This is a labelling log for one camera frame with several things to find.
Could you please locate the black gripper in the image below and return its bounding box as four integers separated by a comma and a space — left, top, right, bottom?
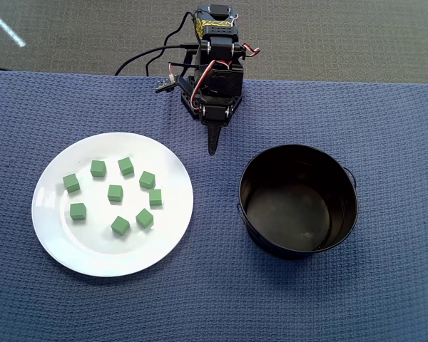
198, 63, 244, 157

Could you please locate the white round plate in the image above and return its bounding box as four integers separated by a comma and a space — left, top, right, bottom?
31, 132, 195, 278

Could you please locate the black metal bucket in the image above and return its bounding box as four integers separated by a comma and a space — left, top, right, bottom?
236, 144, 360, 260

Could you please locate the blue woven table cloth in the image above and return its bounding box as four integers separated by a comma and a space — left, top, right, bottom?
0, 69, 428, 342

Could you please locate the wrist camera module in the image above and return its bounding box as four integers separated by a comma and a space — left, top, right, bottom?
155, 75, 186, 95

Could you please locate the black power cable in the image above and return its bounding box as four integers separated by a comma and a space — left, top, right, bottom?
113, 42, 203, 76

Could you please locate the thin black camera cable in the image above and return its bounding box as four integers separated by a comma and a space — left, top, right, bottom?
145, 11, 200, 78

